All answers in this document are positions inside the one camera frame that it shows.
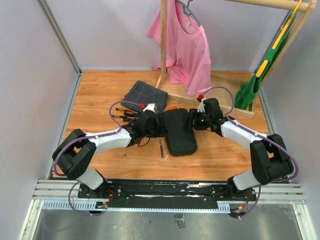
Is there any pink t-shirt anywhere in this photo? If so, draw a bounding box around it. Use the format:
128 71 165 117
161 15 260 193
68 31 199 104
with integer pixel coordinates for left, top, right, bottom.
146 0 213 97

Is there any orange utility knife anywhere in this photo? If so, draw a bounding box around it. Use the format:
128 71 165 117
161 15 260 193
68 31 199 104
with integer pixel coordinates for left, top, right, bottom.
159 137 164 158

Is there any grey folded cloth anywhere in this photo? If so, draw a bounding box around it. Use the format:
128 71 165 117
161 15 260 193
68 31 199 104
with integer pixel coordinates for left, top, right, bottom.
120 80 168 114

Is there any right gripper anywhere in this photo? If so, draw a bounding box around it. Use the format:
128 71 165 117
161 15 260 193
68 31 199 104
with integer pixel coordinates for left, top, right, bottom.
183 109 211 131

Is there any wooden clothes rack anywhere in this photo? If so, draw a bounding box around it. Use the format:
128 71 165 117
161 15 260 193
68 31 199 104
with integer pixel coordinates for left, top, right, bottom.
154 0 318 120

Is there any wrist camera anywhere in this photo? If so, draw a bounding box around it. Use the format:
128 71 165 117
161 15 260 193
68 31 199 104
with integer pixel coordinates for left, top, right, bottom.
143 103 157 114
197 97 207 113

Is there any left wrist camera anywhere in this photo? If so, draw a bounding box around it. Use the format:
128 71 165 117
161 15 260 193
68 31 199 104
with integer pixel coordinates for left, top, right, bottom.
143 103 157 114

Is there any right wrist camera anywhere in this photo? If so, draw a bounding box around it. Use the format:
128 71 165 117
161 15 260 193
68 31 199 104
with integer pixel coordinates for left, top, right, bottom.
197 97 207 113

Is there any orange black screwdriver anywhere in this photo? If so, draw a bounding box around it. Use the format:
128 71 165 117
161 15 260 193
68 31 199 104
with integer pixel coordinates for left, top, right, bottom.
162 106 178 114

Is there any yellow clothes hanger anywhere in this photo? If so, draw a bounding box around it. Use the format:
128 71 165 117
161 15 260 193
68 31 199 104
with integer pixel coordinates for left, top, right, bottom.
255 0 303 78

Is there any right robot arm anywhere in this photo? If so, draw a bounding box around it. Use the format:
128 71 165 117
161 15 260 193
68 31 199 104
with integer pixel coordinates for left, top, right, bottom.
188 95 295 200

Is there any green garment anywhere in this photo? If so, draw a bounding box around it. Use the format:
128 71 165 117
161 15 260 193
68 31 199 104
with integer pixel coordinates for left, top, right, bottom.
234 12 297 110

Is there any teal clothes hanger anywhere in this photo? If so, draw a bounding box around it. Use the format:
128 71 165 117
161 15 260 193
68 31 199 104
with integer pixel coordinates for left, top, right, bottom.
174 0 202 36

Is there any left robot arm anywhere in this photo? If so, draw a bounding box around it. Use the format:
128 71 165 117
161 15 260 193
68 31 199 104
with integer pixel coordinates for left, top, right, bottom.
52 110 166 198

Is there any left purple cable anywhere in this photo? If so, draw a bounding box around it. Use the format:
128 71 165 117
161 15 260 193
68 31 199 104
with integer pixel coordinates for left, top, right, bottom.
52 100 143 216

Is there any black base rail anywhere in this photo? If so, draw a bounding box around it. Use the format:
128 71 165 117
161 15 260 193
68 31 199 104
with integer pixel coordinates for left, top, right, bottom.
77 179 257 211

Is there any small black screwdriver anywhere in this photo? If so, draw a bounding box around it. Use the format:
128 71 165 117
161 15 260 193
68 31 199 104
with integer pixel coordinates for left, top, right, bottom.
115 107 138 117
112 115 135 122

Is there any black plastic tool case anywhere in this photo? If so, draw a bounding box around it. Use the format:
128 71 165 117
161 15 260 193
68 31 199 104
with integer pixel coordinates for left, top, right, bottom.
163 108 197 157

